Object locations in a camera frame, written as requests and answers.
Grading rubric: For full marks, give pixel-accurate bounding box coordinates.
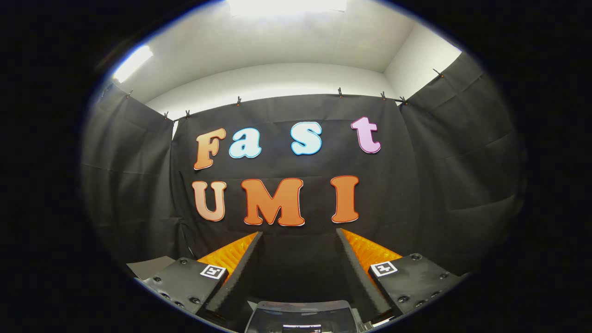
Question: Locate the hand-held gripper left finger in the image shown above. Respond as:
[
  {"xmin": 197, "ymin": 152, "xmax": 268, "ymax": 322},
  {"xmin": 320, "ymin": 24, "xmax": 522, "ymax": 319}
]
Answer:
[{"xmin": 142, "ymin": 231, "xmax": 263, "ymax": 324}]

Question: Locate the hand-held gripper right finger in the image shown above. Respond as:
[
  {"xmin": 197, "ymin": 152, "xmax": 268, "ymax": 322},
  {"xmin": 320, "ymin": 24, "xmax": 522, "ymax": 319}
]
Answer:
[{"xmin": 336, "ymin": 228, "xmax": 463, "ymax": 324}]

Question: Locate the black backdrop cloth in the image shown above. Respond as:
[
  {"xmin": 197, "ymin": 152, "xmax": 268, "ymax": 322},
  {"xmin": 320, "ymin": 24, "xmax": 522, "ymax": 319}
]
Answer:
[{"xmin": 81, "ymin": 51, "xmax": 528, "ymax": 306}]

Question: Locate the row of black cloth clips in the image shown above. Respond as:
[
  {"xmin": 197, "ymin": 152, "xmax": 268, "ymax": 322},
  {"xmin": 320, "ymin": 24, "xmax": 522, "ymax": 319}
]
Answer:
[{"xmin": 125, "ymin": 68, "xmax": 444, "ymax": 121}]

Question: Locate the ceiling strip light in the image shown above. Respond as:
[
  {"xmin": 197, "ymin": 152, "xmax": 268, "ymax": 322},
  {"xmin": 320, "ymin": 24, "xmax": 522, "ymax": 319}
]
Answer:
[{"xmin": 112, "ymin": 45, "xmax": 154, "ymax": 84}]

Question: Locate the ceiling light panel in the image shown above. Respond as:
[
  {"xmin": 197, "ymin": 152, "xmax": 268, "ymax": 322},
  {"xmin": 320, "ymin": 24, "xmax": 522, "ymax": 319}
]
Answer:
[{"xmin": 227, "ymin": 0, "xmax": 347, "ymax": 17}]

